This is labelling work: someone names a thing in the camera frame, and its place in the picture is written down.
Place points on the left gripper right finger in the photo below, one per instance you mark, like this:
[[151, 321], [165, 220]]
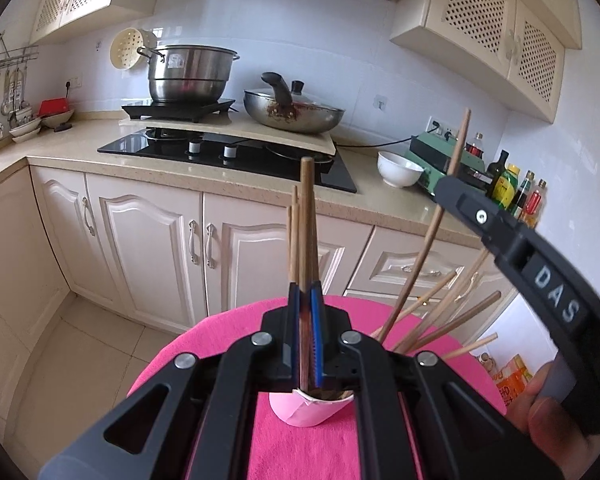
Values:
[[416, 418]]

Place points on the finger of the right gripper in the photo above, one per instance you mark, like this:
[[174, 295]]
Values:
[[477, 212]]

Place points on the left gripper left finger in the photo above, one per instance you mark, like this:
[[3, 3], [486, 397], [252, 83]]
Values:
[[193, 419]]

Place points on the person right hand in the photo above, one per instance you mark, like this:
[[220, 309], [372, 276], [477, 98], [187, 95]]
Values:
[[551, 429]]

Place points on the soy sauce bottle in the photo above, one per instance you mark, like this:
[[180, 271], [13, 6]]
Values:
[[516, 207]]

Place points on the green yellow oil bottle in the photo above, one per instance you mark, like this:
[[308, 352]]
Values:
[[506, 186]]

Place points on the dark glass bottle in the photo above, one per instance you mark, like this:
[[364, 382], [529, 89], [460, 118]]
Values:
[[495, 170]]

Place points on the green electric grill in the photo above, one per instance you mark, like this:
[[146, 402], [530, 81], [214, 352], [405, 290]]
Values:
[[433, 153]]

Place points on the orange snack bag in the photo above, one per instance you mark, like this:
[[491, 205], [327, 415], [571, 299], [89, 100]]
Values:
[[511, 379]]

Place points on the white ceramic bowl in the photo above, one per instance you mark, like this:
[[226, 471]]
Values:
[[397, 171]]

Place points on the pink round tablecloth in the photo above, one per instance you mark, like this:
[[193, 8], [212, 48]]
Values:
[[295, 437]]

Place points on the pink cup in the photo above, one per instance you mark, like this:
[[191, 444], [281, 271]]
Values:
[[298, 409]]

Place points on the upper cabinets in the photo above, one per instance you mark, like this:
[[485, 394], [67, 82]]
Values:
[[513, 49]]

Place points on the black gas hob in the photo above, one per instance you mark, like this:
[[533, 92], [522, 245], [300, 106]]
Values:
[[241, 154]]

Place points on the steel wok with lid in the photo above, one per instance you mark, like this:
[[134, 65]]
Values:
[[285, 107]]

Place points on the black induction cooker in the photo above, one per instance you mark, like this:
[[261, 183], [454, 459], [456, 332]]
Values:
[[182, 111]]

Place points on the steel stock pot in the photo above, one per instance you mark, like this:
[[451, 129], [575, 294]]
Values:
[[188, 72]]

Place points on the stacked bowls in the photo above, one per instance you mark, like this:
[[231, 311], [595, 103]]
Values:
[[25, 127]]

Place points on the red box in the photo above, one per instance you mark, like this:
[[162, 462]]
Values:
[[52, 107]]

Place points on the cream round strainer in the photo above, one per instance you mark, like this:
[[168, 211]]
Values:
[[123, 50]]

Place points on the wall utensil rack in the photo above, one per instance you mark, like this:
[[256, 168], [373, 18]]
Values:
[[15, 110]]

